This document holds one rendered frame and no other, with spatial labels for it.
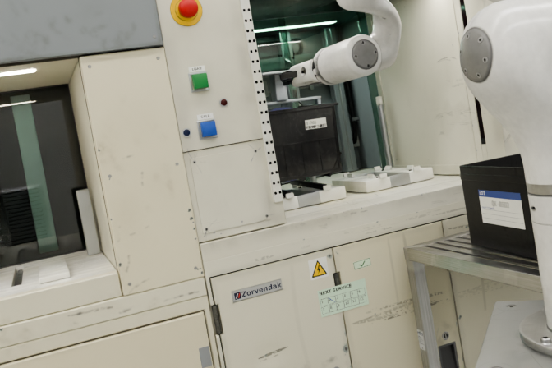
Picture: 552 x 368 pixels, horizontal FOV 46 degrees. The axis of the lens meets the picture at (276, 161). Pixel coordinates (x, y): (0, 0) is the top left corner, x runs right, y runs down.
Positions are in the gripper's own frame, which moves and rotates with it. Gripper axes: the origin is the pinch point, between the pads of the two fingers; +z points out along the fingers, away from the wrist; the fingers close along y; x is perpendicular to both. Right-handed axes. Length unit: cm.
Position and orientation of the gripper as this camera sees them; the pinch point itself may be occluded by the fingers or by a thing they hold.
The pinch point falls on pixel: (298, 76)
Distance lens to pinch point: 161.0
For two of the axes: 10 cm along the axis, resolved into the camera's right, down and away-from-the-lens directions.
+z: -4.0, 0.2, 9.2
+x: -1.7, -9.8, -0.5
